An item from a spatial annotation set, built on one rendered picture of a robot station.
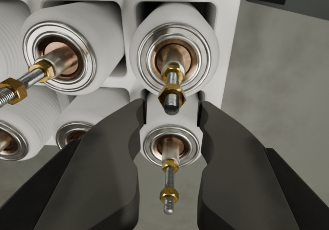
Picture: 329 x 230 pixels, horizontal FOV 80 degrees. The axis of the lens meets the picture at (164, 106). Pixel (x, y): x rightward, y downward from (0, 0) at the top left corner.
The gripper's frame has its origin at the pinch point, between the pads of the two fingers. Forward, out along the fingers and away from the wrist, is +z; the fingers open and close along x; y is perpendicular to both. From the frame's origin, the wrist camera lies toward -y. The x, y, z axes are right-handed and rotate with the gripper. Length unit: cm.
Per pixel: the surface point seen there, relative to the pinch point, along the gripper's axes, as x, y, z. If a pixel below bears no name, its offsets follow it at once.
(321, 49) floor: 31.8, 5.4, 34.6
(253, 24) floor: 16.1, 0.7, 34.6
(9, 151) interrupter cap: -23.1, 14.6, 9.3
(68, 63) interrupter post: -10.7, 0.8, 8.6
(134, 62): -4.1, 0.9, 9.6
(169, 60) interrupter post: -0.4, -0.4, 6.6
